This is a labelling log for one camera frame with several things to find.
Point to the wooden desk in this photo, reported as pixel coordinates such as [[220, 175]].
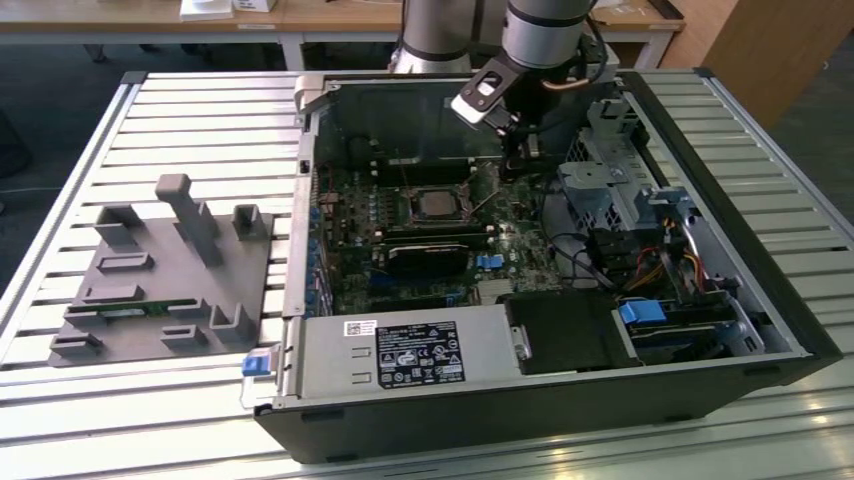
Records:
[[133, 25]]

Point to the black graphics card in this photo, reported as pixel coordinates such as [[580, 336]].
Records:
[[427, 260]]

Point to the silver green CPU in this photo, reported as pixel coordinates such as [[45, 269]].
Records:
[[436, 202]]

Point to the metal CPU locking lever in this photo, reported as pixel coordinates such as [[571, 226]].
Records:
[[404, 172]]

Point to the grey power supply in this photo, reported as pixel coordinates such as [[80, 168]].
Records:
[[320, 350]]

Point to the blue board connector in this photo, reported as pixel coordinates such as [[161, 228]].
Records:
[[488, 261]]

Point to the large white box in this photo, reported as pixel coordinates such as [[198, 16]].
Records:
[[207, 10]]

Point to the blue release latch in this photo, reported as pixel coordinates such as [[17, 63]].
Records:
[[259, 364]]

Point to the black grey PC case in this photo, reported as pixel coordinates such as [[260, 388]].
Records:
[[467, 425]]

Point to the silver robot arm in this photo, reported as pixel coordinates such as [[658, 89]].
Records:
[[543, 35]]

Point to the grey metal drive cage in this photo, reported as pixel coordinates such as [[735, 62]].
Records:
[[594, 195]]

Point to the CPU socket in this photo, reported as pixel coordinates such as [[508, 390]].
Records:
[[412, 210]]

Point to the silver chipset heatsink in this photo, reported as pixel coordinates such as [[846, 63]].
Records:
[[496, 290]]

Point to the small white box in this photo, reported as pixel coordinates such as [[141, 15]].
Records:
[[255, 5]]

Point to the green motherboard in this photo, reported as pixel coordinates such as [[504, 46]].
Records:
[[520, 250]]

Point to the grey parts rack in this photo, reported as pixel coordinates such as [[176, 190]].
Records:
[[167, 280]]

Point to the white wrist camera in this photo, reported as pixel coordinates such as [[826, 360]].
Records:
[[470, 111]]

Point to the green RAM stick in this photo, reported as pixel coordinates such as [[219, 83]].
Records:
[[155, 307]]

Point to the wooden cabinet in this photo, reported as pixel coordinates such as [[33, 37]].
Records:
[[767, 50]]

